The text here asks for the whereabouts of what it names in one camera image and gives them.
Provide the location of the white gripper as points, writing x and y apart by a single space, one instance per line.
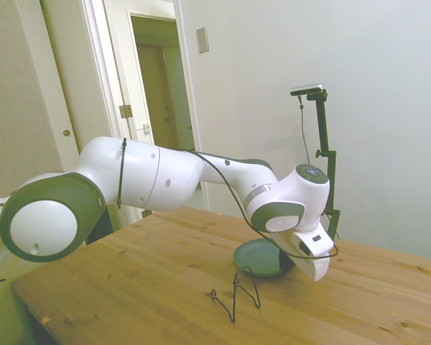
316 269

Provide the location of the blue-grey round plate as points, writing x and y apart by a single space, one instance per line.
255 257

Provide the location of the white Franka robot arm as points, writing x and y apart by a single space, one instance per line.
147 179

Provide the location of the brass door latch plate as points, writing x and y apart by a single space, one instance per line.
146 128

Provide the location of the brown wooden hallway door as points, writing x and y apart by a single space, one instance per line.
154 100

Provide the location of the brass door hinge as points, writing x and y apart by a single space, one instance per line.
125 111

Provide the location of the white open door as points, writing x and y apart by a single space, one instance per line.
138 90

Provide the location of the round brass finger pull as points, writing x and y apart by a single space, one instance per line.
67 133

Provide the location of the beige sliding closet door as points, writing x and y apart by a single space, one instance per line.
79 72
21 90

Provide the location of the black camera stand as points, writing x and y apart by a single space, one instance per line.
325 136

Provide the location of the silver black camera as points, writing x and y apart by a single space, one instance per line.
307 90

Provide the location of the black robot mount post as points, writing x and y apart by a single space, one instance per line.
100 226

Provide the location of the grey wall switch plate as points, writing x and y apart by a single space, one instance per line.
202 40

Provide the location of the white door frame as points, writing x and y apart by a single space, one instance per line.
97 72

